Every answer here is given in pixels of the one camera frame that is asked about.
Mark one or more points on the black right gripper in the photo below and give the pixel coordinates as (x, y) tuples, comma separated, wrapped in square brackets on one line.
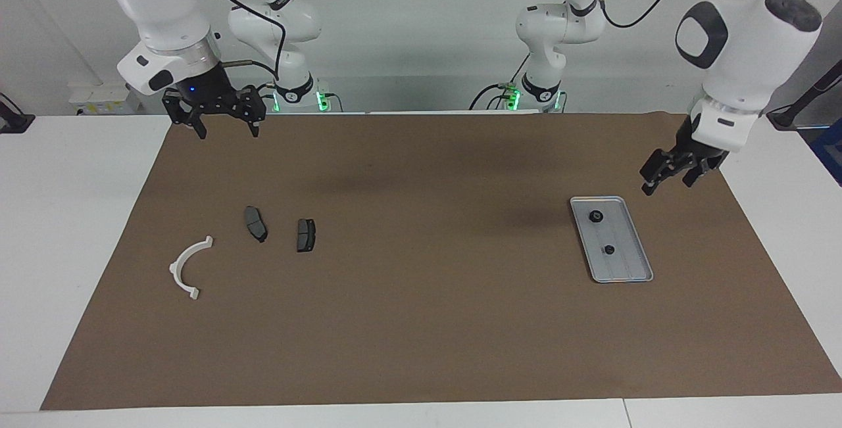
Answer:
[(210, 96)]

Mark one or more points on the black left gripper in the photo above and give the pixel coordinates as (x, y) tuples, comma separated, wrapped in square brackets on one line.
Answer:
[(694, 155)]

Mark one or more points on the large black bearing gear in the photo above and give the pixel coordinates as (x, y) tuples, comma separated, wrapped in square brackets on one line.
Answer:
[(596, 216)]

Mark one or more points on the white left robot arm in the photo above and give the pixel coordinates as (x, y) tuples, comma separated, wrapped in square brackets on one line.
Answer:
[(750, 53)]

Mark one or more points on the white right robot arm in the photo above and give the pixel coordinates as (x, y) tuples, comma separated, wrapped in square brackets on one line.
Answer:
[(158, 7)]

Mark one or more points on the silver metal tray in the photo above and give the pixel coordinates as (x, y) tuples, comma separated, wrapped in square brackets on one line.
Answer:
[(625, 263)]

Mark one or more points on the long dark brake pad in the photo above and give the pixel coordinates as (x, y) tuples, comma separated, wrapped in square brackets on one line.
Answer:
[(255, 224)]

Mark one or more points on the white power socket box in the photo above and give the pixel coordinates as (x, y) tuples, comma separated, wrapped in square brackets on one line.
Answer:
[(102, 98)]

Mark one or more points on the short dark brake pad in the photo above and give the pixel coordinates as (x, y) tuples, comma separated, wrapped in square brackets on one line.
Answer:
[(306, 235)]

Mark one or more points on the blue box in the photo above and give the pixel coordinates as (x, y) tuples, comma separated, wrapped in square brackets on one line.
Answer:
[(830, 152)]

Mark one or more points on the black table clamp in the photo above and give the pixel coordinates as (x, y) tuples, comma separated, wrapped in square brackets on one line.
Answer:
[(13, 122)]

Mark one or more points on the brown table mat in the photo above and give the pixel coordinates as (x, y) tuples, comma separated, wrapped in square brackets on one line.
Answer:
[(421, 323)]

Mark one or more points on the white curved plastic bracket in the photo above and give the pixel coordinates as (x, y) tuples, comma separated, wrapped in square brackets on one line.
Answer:
[(177, 273)]

